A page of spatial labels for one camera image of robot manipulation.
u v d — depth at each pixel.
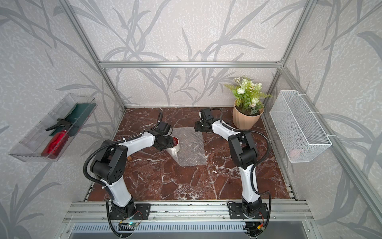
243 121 0.97
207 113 0.81
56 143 0.58
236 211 0.73
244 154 0.55
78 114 0.76
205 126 0.76
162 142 0.79
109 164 0.49
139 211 0.73
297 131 0.62
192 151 0.96
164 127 0.78
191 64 0.99
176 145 0.90
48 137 0.64
